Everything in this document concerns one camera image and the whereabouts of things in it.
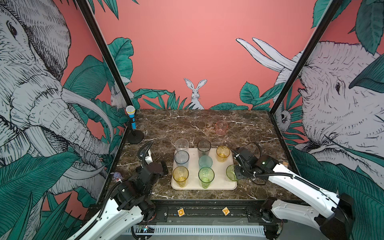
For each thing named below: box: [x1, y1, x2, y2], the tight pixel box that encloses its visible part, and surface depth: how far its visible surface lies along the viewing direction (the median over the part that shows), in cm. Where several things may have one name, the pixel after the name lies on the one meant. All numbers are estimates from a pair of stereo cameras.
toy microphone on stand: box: [126, 105, 144, 145], surface depth 102 cm
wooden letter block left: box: [177, 208, 185, 217], surface depth 76 cm
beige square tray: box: [171, 148, 237, 191], surface depth 85 cm
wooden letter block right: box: [222, 206, 231, 216], surface depth 76 cm
